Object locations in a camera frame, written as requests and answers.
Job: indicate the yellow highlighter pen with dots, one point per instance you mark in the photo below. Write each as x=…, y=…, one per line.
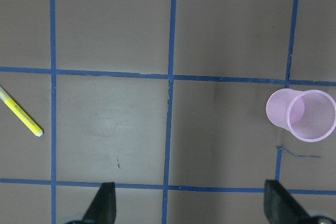
x=21, y=114

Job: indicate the pink mesh cup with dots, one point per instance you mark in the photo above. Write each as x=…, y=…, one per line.
x=307, y=115

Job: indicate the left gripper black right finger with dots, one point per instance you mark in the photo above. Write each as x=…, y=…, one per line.
x=281, y=207

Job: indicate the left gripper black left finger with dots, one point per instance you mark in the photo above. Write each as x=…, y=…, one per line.
x=103, y=208

